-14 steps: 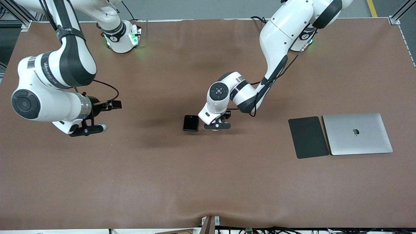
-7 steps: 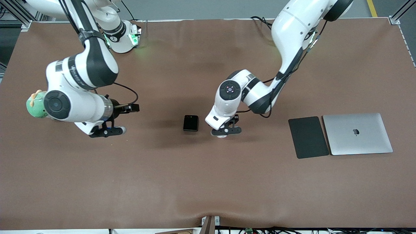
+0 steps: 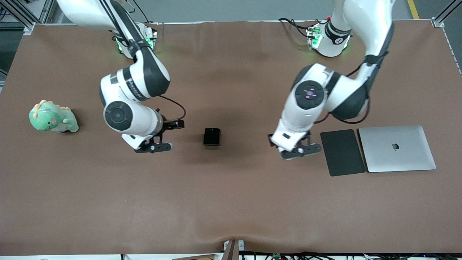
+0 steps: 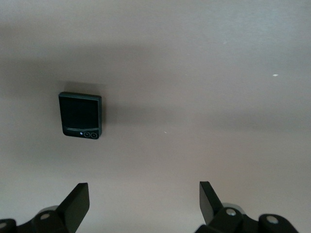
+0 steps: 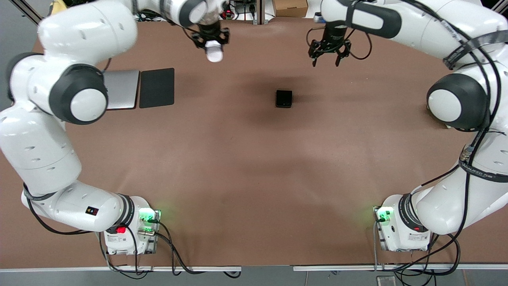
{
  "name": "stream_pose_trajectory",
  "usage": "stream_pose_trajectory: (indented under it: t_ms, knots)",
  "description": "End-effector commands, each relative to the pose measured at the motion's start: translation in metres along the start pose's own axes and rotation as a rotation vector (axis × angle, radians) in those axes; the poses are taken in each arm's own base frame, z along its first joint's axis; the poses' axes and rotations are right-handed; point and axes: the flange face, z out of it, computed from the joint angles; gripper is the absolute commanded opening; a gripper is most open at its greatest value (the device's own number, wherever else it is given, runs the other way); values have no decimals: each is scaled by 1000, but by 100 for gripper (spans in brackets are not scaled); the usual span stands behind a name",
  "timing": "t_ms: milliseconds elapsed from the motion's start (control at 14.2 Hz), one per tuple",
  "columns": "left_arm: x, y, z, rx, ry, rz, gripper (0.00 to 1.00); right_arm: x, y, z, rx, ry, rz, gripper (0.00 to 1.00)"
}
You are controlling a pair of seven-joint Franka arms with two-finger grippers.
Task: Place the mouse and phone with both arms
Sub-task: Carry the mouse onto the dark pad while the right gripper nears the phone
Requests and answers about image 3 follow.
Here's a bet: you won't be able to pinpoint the black base cable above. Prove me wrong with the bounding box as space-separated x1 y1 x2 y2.
278 17 315 40
134 0 152 24

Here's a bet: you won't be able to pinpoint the metal table edge bracket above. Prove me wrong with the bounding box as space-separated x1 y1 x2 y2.
223 239 245 252

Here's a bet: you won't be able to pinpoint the black mouse pad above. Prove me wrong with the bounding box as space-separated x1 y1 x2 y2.
320 129 366 177

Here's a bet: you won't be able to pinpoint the aluminium frame corner bracket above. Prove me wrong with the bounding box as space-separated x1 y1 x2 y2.
431 0 462 29

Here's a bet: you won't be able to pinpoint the brown table cover mat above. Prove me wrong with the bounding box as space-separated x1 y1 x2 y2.
0 20 462 255

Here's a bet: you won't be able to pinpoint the black right base cable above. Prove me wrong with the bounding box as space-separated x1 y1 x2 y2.
134 0 152 24

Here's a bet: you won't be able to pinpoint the silver closed laptop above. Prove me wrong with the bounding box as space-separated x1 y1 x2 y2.
358 125 437 173

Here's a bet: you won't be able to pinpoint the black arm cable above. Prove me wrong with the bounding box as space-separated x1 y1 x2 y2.
99 0 187 123
313 22 392 125

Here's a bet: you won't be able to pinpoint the green dinosaur plush toy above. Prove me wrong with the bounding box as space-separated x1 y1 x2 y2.
29 100 79 133

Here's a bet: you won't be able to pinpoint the black left base cable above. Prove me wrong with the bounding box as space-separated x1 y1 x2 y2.
278 17 315 40

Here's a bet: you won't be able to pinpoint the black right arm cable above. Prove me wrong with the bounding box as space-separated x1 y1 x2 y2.
99 0 187 123

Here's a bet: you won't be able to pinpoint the aluminium frame rails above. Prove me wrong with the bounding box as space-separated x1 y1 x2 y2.
0 0 55 35

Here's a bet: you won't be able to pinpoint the black phone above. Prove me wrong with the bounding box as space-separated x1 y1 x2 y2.
203 127 221 147

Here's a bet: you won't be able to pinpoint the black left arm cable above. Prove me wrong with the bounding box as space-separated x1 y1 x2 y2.
313 22 392 125

